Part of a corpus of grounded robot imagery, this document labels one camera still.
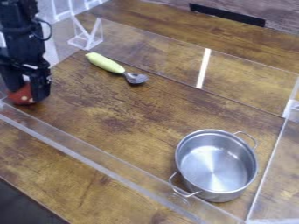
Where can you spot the black strip on table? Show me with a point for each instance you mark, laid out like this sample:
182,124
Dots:
229,15

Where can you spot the yellow-handled metal spoon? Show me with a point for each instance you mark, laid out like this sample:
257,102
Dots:
112,66

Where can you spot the red white-spotted toy mushroom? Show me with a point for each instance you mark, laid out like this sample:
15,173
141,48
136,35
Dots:
21,91

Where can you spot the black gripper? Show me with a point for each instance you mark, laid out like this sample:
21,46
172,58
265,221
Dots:
41,79

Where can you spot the clear acrylic enclosure wall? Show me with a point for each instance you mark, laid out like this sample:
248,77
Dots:
92,151

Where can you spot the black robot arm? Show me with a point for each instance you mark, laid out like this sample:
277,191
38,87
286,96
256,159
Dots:
22,29

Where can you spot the silver metal pot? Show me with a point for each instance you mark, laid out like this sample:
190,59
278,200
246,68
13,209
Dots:
217,165

